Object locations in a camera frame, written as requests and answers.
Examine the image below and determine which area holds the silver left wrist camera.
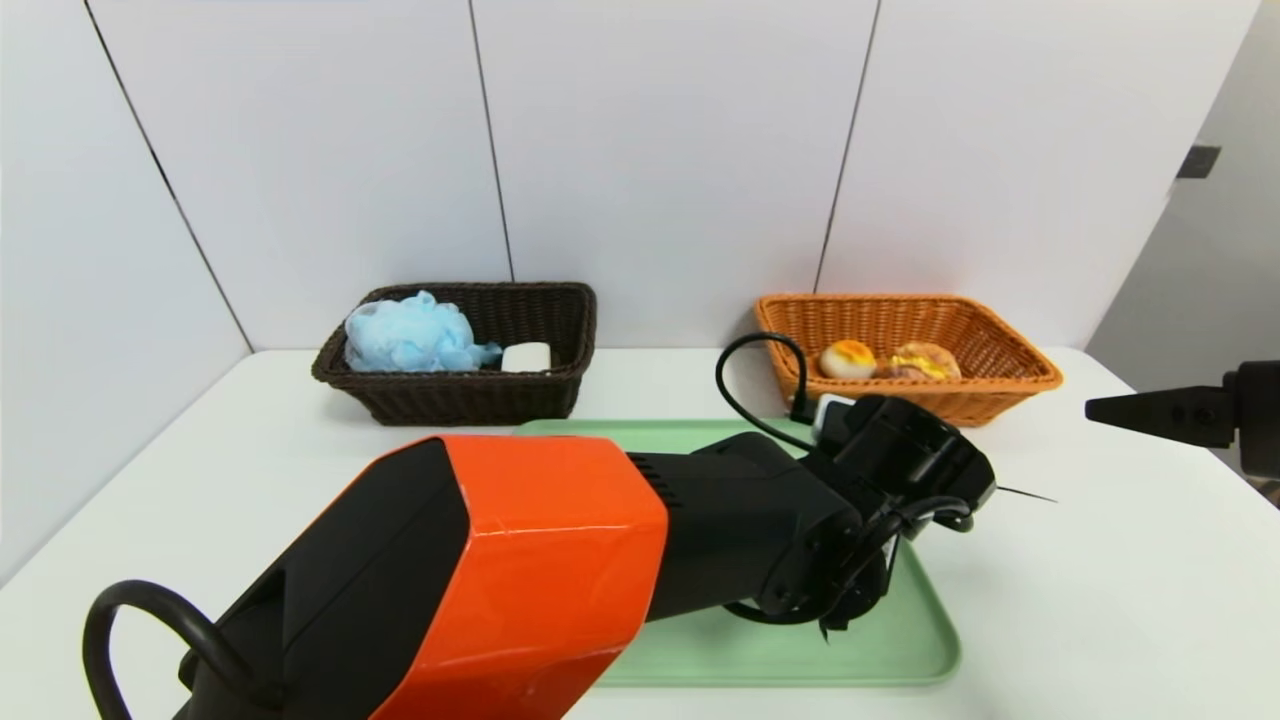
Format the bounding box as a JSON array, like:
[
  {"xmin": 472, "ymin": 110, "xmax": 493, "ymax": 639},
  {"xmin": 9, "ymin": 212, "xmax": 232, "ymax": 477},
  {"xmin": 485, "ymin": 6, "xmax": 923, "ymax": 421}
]
[{"xmin": 812, "ymin": 393, "xmax": 859, "ymax": 436}]

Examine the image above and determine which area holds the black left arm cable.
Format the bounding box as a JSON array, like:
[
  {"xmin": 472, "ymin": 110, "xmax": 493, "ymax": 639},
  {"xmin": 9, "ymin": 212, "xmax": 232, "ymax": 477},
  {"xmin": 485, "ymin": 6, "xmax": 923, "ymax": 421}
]
[{"xmin": 715, "ymin": 332, "xmax": 1057, "ymax": 641}]

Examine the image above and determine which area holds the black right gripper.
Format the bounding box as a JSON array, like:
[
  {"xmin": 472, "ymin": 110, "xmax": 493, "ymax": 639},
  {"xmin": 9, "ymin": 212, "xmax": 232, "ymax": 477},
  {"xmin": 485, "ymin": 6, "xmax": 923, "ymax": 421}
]
[{"xmin": 1084, "ymin": 360, "xmax": 1280, "ymax": 480}]

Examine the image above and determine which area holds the light green plastic tray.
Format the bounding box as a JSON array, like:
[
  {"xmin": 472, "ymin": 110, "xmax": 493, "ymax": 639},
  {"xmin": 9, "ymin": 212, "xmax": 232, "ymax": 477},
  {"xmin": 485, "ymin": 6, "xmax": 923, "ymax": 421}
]
[{"xmin": 515, "ymin": 418, "xmax": 963, "ymax": 689}]

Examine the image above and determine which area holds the brown cream puff bun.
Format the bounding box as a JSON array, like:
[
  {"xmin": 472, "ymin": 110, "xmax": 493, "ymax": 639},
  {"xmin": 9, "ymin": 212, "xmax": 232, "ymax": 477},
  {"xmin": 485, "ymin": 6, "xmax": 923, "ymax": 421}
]
[{"xmin": 880, "ymin": 342, "xmax": 962, "ymax": 382}]

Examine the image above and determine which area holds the light blue bath loofah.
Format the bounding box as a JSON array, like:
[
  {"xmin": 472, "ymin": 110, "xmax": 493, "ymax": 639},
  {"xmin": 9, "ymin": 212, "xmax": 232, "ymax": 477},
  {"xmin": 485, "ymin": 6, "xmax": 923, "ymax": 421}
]
[{"xmin": 345, "ymin": 290, "xmax": 504, "ymax": 373}]

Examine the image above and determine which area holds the braided cable with white label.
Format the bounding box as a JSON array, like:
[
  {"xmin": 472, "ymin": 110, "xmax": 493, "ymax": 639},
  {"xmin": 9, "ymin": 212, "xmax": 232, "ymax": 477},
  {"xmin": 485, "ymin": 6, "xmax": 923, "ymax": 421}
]
[{"xmin": 83, "ymin": 580, "xmax": 286, "ymax": 720}]

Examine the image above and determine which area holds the dark brown wicker basket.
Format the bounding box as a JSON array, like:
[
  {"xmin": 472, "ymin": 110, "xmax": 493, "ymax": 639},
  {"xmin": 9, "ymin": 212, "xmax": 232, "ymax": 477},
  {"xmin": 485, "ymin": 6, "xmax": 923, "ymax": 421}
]
[{"xmin": 311, "ymin": 281, "xmax": 599, "ymax": 426}]

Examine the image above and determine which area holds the orange and white egg bun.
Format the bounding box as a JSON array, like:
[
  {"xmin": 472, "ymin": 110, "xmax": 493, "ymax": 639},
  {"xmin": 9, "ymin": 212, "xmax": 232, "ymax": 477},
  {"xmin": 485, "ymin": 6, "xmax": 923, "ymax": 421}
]
[{"xmin": 818, "ymin": 340, "xmax": 878, "ymax": 381}]

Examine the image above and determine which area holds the orange wicker basket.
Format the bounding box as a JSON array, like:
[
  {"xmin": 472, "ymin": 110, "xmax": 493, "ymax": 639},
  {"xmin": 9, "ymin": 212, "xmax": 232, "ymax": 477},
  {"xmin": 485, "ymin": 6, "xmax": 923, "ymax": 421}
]
[{"xmin": 754, "ymin": 293, "xmax": 1063, "ymax": 429}]

